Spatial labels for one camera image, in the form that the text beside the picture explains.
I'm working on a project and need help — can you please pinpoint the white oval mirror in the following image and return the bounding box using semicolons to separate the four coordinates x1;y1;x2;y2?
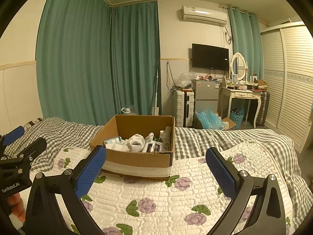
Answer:
230;52;247;83

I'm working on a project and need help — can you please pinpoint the teal corner curtain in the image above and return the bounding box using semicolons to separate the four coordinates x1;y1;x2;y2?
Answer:
109;0;162;117

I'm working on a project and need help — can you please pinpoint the heap of blue plastic bags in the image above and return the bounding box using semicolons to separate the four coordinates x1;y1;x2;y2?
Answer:
195;106;229;130

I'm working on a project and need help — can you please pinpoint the brown patterned pillow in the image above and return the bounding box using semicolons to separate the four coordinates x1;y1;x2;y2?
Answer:
24;118;45;128

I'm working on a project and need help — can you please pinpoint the white slatted wardrobe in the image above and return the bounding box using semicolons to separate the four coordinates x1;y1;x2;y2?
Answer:
259;22;313;150

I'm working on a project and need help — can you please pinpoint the light blue sock packet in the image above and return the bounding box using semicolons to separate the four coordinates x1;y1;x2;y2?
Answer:
103;136;126;146

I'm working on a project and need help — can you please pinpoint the dark checked suitcase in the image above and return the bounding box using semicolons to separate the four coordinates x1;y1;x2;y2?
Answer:
254;91;270;127

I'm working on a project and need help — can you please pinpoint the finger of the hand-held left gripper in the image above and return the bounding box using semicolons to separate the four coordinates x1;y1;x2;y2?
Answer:
0;126;26;148
0;137;48;170

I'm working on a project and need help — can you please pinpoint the small floor cardboard box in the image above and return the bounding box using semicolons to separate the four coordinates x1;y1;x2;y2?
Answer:
194;113;237;130

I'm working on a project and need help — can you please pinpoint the white air conditioner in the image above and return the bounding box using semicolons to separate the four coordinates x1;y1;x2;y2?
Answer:
181;5;228;27

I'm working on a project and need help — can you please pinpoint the black wall television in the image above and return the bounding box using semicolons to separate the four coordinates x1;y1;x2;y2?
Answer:
191;43;230;71

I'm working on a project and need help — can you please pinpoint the sock packet with dark label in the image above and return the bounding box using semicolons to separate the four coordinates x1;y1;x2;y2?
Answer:
140;141;171;154

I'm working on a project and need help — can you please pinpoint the clear plastic bag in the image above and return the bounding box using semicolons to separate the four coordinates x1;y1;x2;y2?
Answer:
177;72;196;89

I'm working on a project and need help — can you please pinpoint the white suitcase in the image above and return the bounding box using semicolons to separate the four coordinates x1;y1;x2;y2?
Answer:
173;89;195;128

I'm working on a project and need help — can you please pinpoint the black wall cable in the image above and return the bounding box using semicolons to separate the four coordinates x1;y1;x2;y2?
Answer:
166;61;179;94

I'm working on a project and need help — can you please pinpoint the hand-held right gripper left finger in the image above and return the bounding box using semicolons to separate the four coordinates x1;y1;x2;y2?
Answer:
24;145;107;235

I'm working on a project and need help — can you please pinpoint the blue plastic basket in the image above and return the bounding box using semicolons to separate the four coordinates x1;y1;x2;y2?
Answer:
229;107;245;124

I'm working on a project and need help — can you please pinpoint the white floral quilt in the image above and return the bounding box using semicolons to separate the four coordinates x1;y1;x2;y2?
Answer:
20;141;307;235

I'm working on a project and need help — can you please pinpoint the narrow teal curtain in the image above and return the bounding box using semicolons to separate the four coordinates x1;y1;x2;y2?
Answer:
227;6;264;79

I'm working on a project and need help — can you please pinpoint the grey checked bed sheet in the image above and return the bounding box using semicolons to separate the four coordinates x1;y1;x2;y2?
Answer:
23;116;307;223

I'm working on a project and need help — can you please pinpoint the person's left hand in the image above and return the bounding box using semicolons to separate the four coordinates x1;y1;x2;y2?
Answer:
6;192;26;224

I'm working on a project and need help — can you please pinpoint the wide teal curtain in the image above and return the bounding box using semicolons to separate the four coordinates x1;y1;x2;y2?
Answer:
36;0;114;127

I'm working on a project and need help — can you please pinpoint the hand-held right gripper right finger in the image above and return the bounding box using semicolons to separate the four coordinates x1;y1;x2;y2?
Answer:
205;147;287;235

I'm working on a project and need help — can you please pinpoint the brown cardboard box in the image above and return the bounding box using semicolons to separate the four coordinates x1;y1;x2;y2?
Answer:
89;114;176;179

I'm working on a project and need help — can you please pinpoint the grey mini fridge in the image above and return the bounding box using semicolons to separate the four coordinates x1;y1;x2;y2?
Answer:
192;79;220;121

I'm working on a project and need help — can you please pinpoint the pile of socks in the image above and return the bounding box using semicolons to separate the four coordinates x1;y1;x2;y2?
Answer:
103;126;173;154

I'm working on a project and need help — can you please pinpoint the white mop pole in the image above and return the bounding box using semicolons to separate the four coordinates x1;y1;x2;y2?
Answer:
151;69;161;116

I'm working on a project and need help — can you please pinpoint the white dressing table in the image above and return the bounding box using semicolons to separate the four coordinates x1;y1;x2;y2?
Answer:
220;84;264;129

